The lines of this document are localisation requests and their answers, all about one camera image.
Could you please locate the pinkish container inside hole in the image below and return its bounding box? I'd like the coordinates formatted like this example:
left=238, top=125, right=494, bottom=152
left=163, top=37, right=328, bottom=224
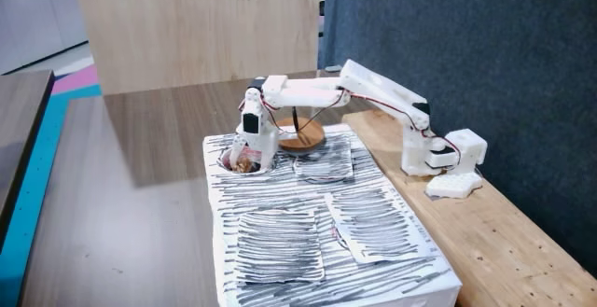
left=219, top=148, right=262, bottom=174

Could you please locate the small scribbled paper patch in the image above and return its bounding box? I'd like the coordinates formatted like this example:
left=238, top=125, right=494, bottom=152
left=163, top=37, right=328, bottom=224
left=293, top=133, right=354, bottom=183

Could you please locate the round wooden disc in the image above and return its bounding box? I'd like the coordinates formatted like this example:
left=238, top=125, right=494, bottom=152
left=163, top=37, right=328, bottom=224
left=277, top=116, right=326, bottom=154

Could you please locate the light wood panel board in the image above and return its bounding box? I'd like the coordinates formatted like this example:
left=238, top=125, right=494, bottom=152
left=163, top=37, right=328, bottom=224
left=73, top=0, right=321, bottom=96

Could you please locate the large scribbled paper patch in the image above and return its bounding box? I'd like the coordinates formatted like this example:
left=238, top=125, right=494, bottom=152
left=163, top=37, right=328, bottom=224
left=324, top=186, right=440, bottom=265

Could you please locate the brown debris clump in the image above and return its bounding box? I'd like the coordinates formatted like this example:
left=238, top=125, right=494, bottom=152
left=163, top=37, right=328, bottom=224
left=231, top=155, right=256, bottom=174

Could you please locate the square scribbled paper patch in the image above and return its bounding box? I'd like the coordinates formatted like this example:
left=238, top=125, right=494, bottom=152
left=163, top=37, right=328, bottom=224
left=233, top=209, right=326, bottom=285

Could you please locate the red black servo cable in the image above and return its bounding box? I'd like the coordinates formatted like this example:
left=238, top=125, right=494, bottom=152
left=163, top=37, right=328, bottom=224
left=343, top=90, right=463, bottom=164

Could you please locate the blue-grey fabric partition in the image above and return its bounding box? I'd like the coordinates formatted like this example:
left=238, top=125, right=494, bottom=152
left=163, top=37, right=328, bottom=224
left=317, top=0, right=597, bottom=278

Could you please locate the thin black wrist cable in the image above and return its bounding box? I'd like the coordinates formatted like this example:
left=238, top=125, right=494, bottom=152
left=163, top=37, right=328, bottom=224
left=260, top=90, right=350, bottom=134

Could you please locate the light wooden plank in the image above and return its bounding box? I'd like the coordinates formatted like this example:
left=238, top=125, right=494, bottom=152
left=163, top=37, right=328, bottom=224
left=341, top=108, right=597, bottom=307

